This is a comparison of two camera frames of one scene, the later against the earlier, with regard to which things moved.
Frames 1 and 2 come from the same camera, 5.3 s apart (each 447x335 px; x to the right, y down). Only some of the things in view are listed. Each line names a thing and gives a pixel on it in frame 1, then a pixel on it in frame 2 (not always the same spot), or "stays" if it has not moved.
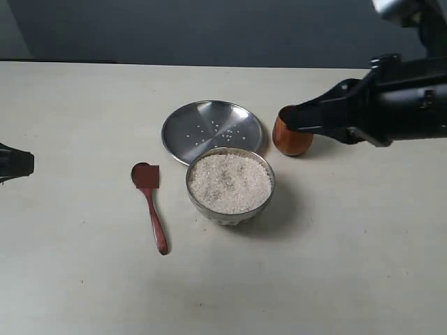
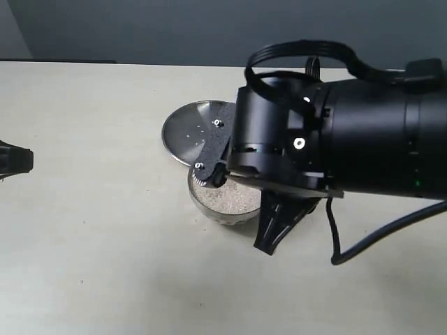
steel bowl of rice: [230, 185] stays
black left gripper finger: [15, 163] stays
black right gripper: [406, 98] to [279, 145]
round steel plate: [213, 123] stays
